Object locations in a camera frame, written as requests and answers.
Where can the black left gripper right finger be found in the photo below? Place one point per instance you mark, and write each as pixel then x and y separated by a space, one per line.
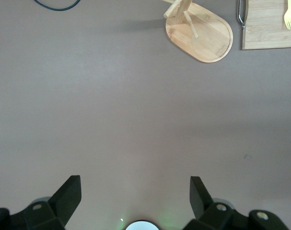
pixel 203 203

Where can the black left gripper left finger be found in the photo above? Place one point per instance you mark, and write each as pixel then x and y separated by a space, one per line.
pixel 61 203

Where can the wooden mug rack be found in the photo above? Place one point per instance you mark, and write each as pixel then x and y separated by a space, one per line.
pixel 207 43

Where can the bamboo cutting board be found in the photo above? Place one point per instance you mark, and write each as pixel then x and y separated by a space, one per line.
pixel 262 31

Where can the yellow plastic fork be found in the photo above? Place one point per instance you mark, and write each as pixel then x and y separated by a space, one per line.
pixel 289 24

